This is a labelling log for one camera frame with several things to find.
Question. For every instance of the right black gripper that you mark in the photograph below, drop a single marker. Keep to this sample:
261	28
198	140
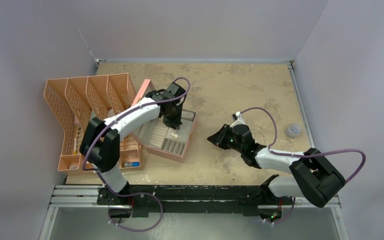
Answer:
218	139

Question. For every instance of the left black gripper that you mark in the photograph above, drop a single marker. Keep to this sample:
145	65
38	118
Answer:
174	124

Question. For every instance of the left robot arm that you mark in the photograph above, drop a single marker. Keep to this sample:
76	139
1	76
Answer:
100	145

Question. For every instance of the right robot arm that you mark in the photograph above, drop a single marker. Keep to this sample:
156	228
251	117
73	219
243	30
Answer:
313	178

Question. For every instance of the pink jewelry box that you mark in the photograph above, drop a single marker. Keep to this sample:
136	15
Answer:
151	133

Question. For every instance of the blue capped marker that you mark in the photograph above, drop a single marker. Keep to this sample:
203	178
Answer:
128	164

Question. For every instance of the small clear plastic cup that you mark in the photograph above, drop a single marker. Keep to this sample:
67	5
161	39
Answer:
293	130

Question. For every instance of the orange plastic organizer rack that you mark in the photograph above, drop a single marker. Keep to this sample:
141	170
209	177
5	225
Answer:
75	101

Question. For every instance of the grey oval bracelet pillow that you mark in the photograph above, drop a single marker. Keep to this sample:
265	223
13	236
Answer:
188	115

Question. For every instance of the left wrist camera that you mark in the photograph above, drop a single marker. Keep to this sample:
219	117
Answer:
174	90

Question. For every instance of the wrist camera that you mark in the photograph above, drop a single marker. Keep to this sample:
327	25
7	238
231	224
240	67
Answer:
237	117
174	90

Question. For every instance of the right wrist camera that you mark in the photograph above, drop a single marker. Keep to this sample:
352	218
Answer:
237	117

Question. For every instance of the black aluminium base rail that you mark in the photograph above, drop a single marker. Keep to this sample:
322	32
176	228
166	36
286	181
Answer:
247	200

